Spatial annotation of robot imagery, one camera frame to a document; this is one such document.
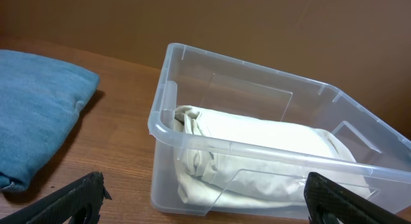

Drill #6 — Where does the cream cloth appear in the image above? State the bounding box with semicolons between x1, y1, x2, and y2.
173;105;355;209

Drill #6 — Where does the clear plastic storage container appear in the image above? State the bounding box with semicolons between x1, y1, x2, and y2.
148;43;410;219

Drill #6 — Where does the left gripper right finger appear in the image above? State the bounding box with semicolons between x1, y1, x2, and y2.
304;172;410;224

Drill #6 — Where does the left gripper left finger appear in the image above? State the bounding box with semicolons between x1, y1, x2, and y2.
1;171;111;224

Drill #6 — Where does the blue denim cloth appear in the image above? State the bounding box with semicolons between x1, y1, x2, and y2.
1;49;100;193

